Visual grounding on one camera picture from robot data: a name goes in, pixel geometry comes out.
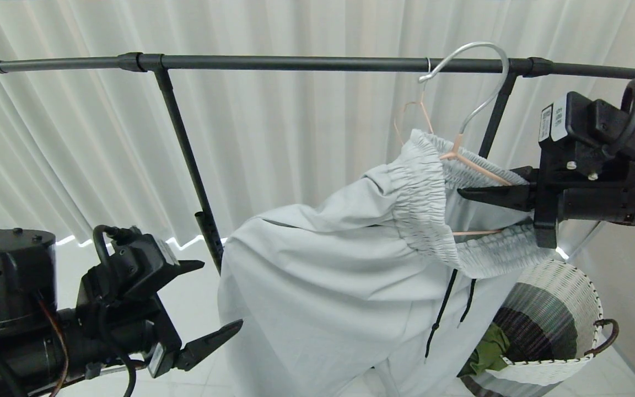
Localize green garment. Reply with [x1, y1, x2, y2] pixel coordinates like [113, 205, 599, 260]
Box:
[457, 323, 511, 378]

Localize white laundry basket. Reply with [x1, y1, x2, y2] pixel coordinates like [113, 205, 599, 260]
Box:
[457, 258, 620, 397]

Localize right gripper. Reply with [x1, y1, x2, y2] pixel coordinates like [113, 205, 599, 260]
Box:
[457, 164, 635, 250]

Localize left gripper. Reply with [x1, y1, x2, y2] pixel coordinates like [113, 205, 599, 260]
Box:
[75, 260, 244, 379]

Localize white curtain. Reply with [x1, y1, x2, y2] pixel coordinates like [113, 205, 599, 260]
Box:
[0, 0, 635, 260]

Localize pink clothes hanger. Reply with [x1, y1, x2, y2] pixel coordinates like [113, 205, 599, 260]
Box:
[394, 57, 435, 147]
[418, 42, 515, 237]

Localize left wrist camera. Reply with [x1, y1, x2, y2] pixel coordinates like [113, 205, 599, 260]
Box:
[78, 226, 181, 309]

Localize pale grey shorts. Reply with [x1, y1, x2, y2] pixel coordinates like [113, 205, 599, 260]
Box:
[217, 128, 558, 397]

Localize black clothes rack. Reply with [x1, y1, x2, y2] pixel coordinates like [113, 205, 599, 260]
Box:
[0, 52, 635, 275]

